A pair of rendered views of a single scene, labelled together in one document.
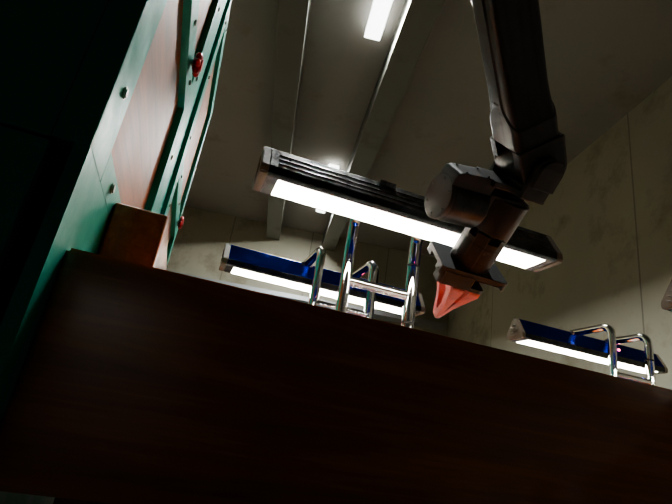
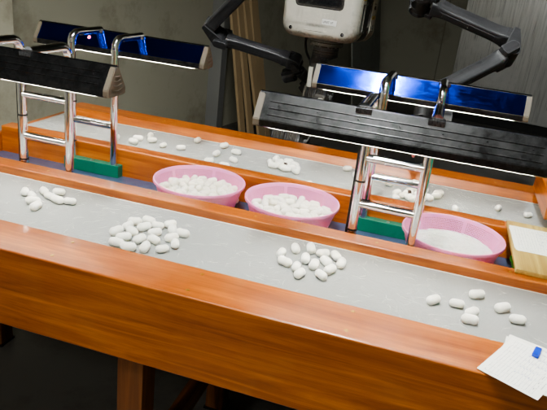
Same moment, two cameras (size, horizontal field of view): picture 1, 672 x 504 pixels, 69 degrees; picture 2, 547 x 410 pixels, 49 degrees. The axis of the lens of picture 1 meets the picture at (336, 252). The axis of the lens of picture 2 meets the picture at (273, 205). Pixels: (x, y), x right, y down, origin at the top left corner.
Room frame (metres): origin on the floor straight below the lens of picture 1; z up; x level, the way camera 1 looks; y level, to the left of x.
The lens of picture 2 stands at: (2.57, 0.42, 1.36)
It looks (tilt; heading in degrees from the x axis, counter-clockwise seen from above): 21 degrees down; 210
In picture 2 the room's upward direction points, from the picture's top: 7 degrees clockwise
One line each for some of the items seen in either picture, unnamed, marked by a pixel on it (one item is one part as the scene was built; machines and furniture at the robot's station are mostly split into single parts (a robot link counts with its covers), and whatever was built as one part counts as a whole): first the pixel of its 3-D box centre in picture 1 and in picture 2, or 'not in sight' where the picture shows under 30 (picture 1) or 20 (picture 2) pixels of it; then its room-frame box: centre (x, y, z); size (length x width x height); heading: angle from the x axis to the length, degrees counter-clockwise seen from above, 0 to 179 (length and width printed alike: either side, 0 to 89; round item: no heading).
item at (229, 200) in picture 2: not in sight; (199, 194); (1.25, -0.59, 0.72); 0.27 x 0.27 x 0.10
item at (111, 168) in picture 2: not in sight; (107, 100); (1.18, -1.06, 0.90); 0.20 x 0.19 x 0.45; 106
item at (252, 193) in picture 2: not in sight; (290, 214); (1.18, -0.32, 0.72); 0.27 x 0.27 x 0.10
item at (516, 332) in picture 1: (589, 347); (4, 61); (1.64, -0.92, 1.08); 0.62 x 0.08 x 0.07; 106
